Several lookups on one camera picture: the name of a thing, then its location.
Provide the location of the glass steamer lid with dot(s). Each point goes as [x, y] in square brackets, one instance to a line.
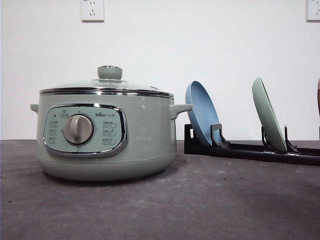
[110, 82]

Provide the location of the green plate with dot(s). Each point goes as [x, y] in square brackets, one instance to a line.
[268, 116]

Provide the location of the blue plate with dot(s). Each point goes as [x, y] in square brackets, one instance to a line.
[204, 112]

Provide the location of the green electric steamer pot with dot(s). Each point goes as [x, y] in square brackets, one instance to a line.
[106, 137]

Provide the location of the black dish rack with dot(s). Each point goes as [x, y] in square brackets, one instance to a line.
[262, 151]

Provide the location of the dark brown object at edge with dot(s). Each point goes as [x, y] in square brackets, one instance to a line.
[318, 104]

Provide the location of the left white wall socket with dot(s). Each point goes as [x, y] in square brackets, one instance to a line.
[93, 11]

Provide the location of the white wall socket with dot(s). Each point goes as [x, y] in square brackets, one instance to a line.
[312, 11]
[93, 11]

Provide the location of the right white wall socket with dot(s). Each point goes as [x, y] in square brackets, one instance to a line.
[312, 11]

